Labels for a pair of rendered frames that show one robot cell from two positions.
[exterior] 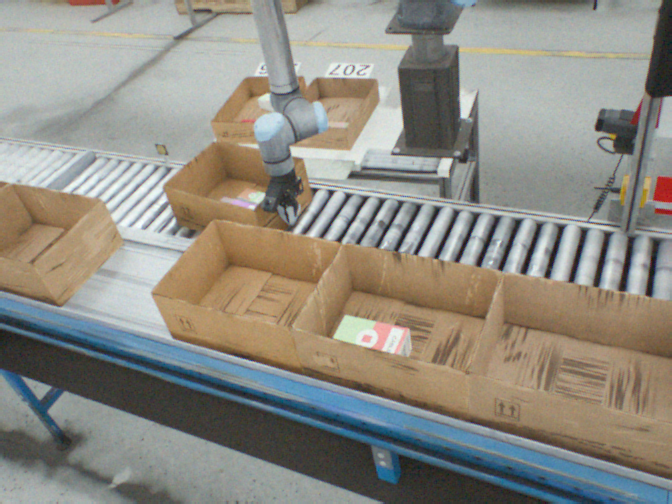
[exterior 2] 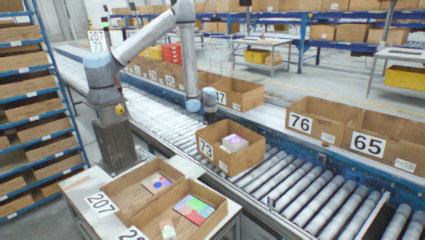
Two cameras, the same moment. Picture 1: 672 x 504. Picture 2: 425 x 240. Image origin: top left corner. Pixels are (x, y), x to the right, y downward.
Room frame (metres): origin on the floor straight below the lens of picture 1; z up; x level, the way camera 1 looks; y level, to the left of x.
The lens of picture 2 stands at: (3.23, 0.61, 1.72)
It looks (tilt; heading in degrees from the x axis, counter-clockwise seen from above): 26 degrees down; 197
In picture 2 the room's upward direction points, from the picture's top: 4 degrees counter-clockwise
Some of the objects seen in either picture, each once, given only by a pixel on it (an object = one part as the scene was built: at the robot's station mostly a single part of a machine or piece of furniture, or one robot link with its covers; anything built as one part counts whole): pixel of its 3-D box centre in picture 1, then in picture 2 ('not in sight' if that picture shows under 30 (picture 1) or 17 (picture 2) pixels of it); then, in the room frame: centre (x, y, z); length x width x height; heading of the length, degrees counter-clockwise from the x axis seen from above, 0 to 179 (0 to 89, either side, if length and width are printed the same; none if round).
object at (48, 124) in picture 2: not in sight; (42, 124); (1.71, -1.51, 0.79); 0.40 x 0.30 x 0.10; 149
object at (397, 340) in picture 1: (370, 349); not in sight; (0.96, -0.03, 0.92); 0.16 x 0.11 x 0.07; 59
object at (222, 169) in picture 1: (239, 192); (228, 144); (1.83, 0.28, 0.83); 0.39 x 0.29 x 0.17; 51
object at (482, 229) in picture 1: (465, 268); (172, 121); (1.35, -0.37, 0.72); 0.52 x 0.05 x 0.05; 148
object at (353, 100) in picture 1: (331, 111); (144, 187); (2.31, -0.10, 0.80); 0.38 x 0.28 x 0.10; 152
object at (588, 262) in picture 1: (582, 290); (155, 112); (1.18, -0.64, 0.72); 0.52 x 0.05 x 0.05; 148
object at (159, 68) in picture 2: not in sight; (165, 73); (0.56, -0.77, 0.97); 0.39 x 0.29 x 0.17; 57
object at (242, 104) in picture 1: (261, 108); (181, 217); (2.46, 0.18, 0.80); 0.38 x 0.28 x 0.10; 156
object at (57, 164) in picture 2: not in sight; (55, 160); (1.72, -1.51, 0.39); 0.40 x 0.30 x 0.10; 148
